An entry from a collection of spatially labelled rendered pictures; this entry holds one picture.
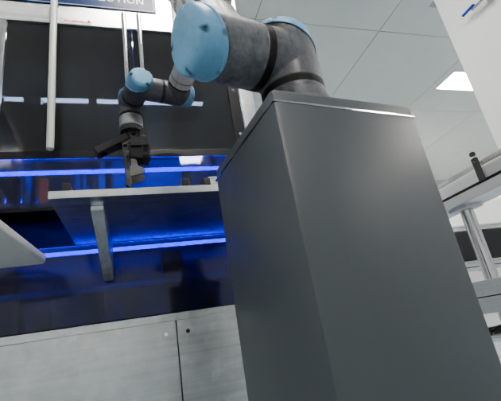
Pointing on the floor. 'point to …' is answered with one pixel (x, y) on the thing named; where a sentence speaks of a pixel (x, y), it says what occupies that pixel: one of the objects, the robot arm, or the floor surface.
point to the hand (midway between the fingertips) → (127, 184)
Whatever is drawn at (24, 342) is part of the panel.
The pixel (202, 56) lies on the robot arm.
